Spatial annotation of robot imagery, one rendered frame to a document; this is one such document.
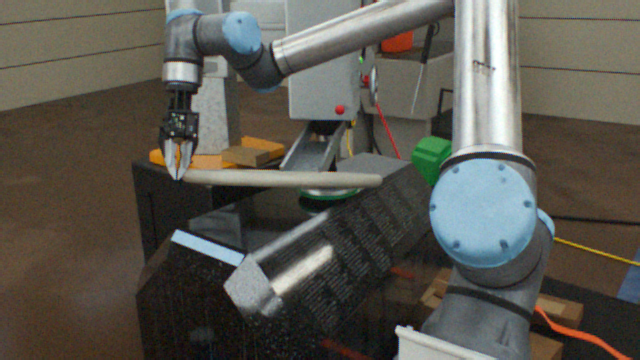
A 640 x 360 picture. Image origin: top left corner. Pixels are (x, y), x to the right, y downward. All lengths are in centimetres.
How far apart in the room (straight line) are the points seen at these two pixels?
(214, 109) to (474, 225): 208
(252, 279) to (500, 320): 93
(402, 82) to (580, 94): 243
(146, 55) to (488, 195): 880
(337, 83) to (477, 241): 119
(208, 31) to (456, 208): 71
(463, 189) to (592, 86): 592
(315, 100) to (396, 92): 301
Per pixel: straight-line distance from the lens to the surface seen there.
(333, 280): 196
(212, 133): 289
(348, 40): 141
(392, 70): 500
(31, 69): 853
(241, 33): 135
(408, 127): 518
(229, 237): 193
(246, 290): 182
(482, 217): 91
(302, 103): 204
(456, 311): 107
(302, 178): 128
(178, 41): 143
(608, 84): 679
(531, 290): 111
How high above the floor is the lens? 163
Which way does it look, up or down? 20 degrees down
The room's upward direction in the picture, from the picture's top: 2 degrees counter-clockwise
